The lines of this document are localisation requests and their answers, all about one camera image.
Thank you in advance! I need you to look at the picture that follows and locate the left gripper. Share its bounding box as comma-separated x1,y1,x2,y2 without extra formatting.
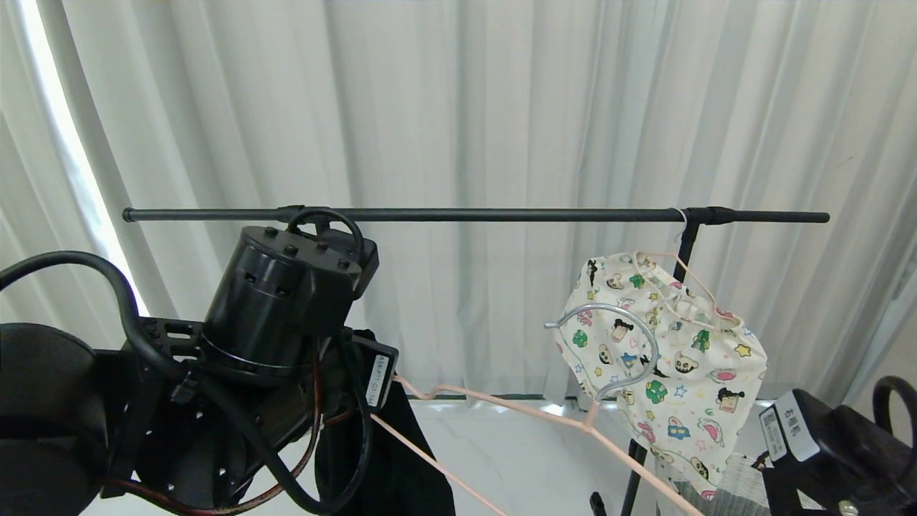
337,331,400,413

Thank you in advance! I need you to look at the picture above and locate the black garment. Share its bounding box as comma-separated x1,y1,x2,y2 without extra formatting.
315,328,457,516

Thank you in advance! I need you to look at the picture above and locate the pink clothes hanger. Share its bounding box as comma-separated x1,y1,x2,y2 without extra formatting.
634,208,746,330
369,302,707,516

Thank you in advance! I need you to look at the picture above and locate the cream printed garment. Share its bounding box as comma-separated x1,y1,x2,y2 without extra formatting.
553,251,769,501

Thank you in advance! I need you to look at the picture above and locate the black clothes rack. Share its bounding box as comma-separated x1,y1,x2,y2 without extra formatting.
122,206,831,516

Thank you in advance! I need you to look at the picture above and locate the white laundry basket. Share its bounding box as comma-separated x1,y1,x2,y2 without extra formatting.
656,451,773,516

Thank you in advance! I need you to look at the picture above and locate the white curtain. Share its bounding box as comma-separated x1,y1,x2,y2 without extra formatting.
0,0,917,411

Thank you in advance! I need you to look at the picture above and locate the black cable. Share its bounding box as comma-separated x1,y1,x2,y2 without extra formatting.
0,251,374,516
287,207,367,259
872,376,917,489

